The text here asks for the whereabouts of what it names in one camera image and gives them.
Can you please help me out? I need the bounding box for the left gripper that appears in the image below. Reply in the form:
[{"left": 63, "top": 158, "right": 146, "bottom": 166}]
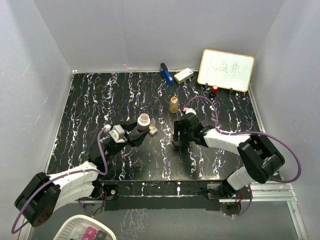
[{"left": 105, "top": 120, "right": 150, "bottom": 161}]

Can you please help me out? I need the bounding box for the white cap pill bottle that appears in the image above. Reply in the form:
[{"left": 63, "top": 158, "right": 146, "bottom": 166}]
[{"left": 137, "top": 113, "right": 151, "bottom": 131}]

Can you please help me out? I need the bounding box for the yellow clear weekly pill organizer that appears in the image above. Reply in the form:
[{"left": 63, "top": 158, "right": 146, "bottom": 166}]
[{"left": 149, "top": 118, "right": 158, "bottom": 136}]

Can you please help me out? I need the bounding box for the clear jar of yellow capsules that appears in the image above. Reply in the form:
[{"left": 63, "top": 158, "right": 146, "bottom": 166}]
[{"left": 169, "top": 96, "right": 179, "bottom": 114}]

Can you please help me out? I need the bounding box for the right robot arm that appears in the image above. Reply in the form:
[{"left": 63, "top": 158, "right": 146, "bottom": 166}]
[{"left": 172, "top": 113, "right": 285, "bottom": 199}]

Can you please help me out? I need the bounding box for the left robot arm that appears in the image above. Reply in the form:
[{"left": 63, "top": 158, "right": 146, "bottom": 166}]
[{"left": 14, "top": 120, "right": 150, "bottom": 228}]

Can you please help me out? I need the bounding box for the red emergency stop button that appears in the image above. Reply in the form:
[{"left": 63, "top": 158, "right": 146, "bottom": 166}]
[{"left": 209, "top": 85, "right": 219, "bottom": 98}]

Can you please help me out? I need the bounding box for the white green small box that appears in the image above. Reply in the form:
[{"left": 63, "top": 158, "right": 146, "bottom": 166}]
[{"left": 173, "top": 68, "right": 194, "bottom": 84}]

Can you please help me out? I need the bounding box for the blue black stapler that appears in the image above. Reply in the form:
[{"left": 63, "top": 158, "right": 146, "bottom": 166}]
[{"left": 159, "top": 62, "right": 174, "bottom": 85}]

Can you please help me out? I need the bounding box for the small whiteboard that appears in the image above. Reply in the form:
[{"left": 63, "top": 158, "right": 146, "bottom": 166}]
[{"left": 197, "top": 49, "right": 255, "bottom": 92}]

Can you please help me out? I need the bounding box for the white plastic basket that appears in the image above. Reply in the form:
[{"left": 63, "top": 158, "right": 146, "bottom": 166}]
[{"left": 53, "top": 214, "right": 117, "bottom": 240}]

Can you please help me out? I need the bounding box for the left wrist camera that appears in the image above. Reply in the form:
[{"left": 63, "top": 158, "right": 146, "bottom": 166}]
[{"left": 103, "top": 124, "right": 127, "bottom": 144}]

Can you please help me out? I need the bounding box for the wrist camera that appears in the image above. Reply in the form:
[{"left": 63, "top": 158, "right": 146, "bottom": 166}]
[
  {"left": 103, "top": 124, "right": 127, "bottom": 144},
  {"left": 182, "top": 107, "right": 197, "bottom": 116}
]

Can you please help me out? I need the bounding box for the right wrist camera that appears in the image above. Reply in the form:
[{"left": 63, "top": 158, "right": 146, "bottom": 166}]
[{"left": 182, "top": 107, "right": 197, "bottom": 116}]

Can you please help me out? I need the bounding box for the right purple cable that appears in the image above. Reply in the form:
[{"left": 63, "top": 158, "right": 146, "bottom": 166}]
[{"left": 183, "top": 96, "right": 302, "bottom": 185}]

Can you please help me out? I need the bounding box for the purple cable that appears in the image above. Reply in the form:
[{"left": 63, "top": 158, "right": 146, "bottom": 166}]
[
  {"left": 11, "top": 127, "right": 110, "bottom": 235},
  {"left": 183, "top": 96, "right": 302, "bottom": 185}
]

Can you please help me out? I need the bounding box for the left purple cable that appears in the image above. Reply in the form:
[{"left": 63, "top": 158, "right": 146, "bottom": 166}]
[{"left": 11, "top": 127, "right": 110, "bottom": 235}]

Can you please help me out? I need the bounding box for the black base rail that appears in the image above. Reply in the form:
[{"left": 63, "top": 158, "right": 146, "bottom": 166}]
[{"left": 93, "top": 180, "right": 250, "bottom": 211}]

